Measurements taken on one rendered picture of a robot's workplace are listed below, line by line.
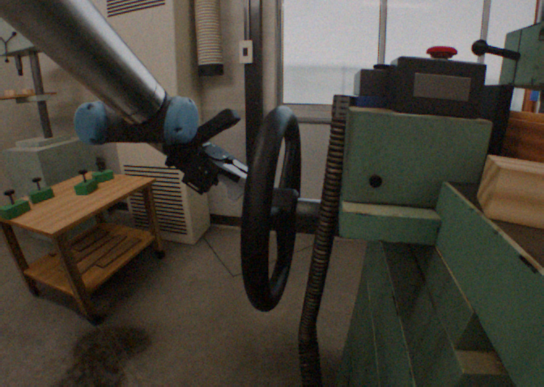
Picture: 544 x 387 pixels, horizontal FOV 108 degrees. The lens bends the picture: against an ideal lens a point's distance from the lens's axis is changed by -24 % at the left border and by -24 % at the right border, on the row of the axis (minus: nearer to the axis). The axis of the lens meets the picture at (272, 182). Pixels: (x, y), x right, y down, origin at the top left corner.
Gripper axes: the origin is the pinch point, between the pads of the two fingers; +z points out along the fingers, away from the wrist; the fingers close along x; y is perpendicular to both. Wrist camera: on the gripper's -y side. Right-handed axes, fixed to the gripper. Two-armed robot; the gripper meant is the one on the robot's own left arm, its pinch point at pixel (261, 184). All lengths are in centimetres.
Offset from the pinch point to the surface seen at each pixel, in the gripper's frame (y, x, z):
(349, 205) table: -11.9, 21.9, 10.7
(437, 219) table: -15.7, 23.1, 18.1
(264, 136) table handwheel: -12.8, 20.6, 0.0
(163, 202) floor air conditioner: 81, -85, -59
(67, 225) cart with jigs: 63, -11, -59
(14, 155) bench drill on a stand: 101, -48, -164
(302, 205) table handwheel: -5.8, 12.6, 7.6
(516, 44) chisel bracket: -38.1, 12.4, 19.2
